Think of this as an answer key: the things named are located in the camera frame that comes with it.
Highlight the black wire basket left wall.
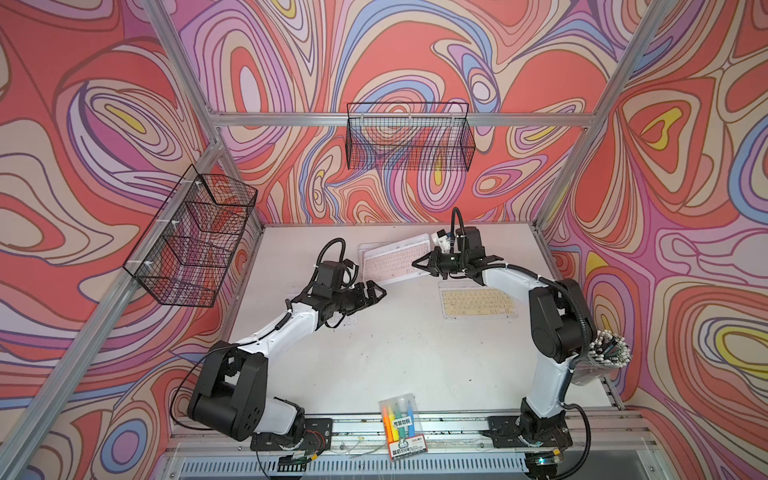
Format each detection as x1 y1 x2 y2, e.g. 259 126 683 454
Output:
123 166 258 308

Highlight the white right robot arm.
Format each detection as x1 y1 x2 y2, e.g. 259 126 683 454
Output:
412 226 596 420

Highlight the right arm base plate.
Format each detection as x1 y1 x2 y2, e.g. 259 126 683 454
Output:
480 413 573 450

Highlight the black wire basket back wall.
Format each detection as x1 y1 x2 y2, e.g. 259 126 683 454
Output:
345 100 476 172

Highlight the yellow key keyboard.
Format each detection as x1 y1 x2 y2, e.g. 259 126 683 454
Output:
438 281 518 321

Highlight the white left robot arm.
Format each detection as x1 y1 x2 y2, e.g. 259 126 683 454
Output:
187 260 387 443

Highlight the black wire basket wall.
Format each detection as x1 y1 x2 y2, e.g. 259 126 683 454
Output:
345 100 476 172
123 166 258 308

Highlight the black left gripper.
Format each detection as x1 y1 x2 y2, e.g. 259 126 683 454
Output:
329 280 387 316

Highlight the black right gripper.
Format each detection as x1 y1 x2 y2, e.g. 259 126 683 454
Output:
412 246 468 279

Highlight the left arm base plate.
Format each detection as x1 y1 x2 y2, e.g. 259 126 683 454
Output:
250 417 333 455

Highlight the highlighter marker pack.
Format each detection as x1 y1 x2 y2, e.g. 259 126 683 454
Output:
379 393 428 461

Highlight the aluminium front rail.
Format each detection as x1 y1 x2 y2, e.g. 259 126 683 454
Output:
151 410 676 479

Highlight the bundle of pens in cup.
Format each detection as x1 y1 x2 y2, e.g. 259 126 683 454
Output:
588 330 632 369

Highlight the pink keyboard row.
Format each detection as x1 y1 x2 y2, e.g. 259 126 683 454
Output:
364 234 432 286

